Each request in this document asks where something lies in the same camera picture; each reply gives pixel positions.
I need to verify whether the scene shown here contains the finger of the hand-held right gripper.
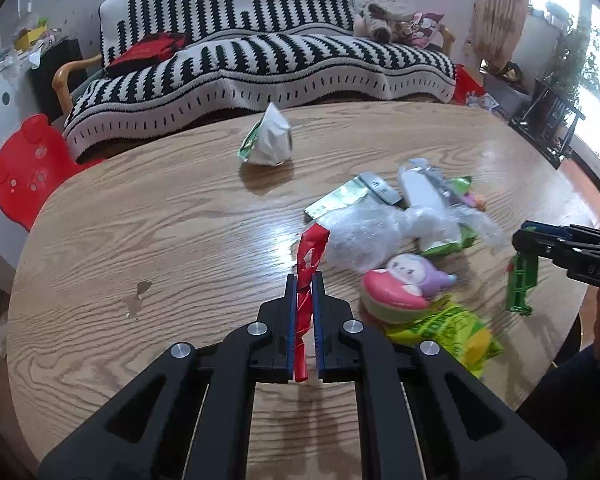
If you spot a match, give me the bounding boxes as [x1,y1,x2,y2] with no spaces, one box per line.
[511,230,561,266]
[522,220,576,241]

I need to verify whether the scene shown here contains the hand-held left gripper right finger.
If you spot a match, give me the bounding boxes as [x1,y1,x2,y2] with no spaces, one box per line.
[311,271,568,480]

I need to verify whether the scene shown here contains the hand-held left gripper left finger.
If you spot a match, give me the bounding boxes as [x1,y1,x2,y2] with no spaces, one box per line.
[37,274,298,480]

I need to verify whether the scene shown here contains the dark green ridged wrapper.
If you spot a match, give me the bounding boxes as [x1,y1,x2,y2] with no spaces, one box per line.
[505,252,536,317]

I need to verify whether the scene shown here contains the red foil wrapper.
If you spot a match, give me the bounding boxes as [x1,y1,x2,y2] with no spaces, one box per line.
[294,225,331,383]

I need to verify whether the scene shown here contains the green white long wrapper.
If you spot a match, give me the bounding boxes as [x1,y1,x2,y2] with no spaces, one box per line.
[419,222,478,257]

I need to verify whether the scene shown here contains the white packet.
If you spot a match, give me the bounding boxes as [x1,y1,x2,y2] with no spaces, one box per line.
[237,102,295,167]

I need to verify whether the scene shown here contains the pink plush squishy toy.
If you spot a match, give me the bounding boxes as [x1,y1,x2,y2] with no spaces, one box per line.
[361,254,458,325]

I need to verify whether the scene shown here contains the green pink candy wrapper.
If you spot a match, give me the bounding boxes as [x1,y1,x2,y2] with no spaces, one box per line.
[445,175,487,211]

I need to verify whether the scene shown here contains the clear plastic bag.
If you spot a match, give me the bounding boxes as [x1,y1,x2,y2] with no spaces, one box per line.
[322,204,511,273]

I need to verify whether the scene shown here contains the silver green foil wrapper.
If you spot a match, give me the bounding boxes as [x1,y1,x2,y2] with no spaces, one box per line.
[304,179,370,222]

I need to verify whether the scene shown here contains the black wooden chair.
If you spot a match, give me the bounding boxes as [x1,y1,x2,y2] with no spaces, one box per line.
[510,77,586,168]

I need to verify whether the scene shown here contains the yellow green snack bag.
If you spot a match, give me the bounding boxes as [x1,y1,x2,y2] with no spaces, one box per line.
[385,305,503,380]

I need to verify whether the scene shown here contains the white tube in wrapper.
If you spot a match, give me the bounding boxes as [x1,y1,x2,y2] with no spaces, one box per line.
[397,166,457,222]

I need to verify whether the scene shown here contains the scattered white papers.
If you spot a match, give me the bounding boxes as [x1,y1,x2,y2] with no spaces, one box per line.
[467,92,501,113]

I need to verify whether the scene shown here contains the person's dark trousers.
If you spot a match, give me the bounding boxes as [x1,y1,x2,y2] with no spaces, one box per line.
[517,342,600,466]

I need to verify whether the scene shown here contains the red bag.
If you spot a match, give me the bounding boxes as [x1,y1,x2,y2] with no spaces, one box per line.
[452,65,487,106]

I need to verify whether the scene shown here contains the green houseplants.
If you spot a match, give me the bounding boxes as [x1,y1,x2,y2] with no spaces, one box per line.
[545,2,600,106]

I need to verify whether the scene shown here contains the beige patterned curtain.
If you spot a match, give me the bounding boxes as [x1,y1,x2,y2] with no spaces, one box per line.
[472,0,533,73]

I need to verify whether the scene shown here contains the pink printed pillow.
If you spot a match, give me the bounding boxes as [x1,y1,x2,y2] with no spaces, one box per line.
[405,10,446,50]

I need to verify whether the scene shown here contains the black white striped sofa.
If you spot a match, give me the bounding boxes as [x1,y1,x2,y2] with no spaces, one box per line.
[62,0,457,161]

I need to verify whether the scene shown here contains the brown plush toy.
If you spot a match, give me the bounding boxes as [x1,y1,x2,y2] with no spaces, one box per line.
[354,0,416,43]

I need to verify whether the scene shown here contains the red cushion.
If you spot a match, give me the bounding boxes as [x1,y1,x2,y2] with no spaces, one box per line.
[104,32,188,77]

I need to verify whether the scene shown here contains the red bear-shaped chair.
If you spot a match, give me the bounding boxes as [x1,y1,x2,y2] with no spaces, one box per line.
[0,114,106,232]

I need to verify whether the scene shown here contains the black side cabinet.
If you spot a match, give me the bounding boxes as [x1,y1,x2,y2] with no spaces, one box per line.
[30,39,83,121]

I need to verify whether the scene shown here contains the white cabinet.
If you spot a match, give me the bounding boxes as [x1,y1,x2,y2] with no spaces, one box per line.
[0,40,61,281]

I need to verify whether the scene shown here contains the yellow box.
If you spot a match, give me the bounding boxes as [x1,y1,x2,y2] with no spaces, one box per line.
[14,17,51,51]

